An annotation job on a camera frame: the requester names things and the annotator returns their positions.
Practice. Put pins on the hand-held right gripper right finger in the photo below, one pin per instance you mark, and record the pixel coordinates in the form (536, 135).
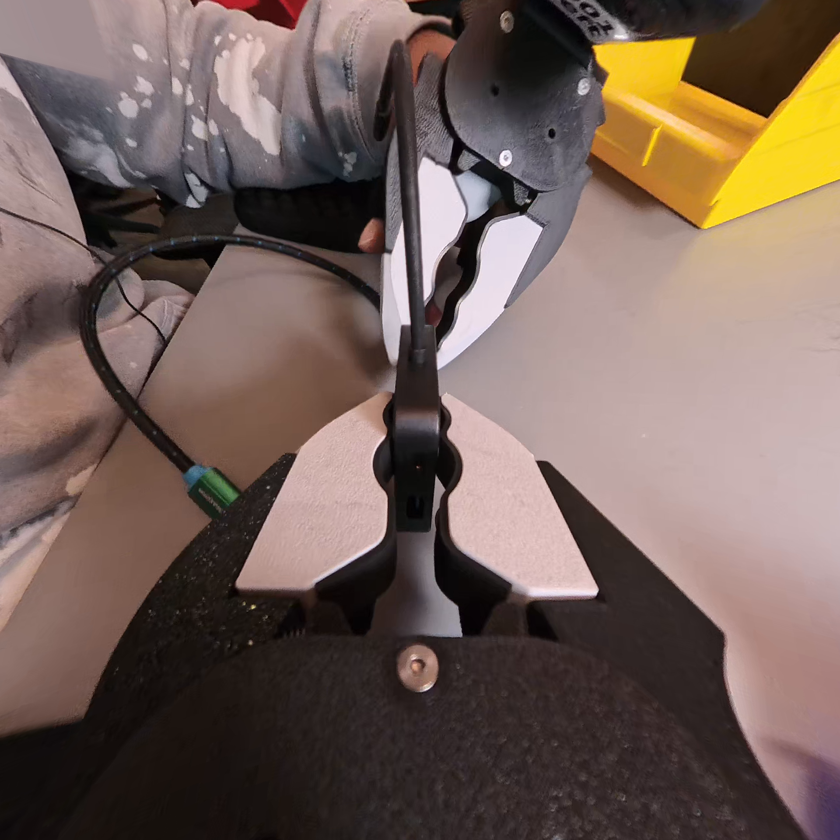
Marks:
(512, 518)

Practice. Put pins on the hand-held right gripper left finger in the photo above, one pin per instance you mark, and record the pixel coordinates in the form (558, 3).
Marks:
(321, 512)

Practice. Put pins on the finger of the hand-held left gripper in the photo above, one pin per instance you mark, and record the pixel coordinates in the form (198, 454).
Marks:
(505, 262)
(439, 210)

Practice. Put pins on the person's left forearm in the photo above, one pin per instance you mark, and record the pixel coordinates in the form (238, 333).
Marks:
(229, 98)

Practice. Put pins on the person's left hand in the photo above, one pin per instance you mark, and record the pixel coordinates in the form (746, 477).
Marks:
(302, 216)

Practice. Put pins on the yellow storage bin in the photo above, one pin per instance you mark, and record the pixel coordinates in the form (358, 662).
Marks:
(754, 164)

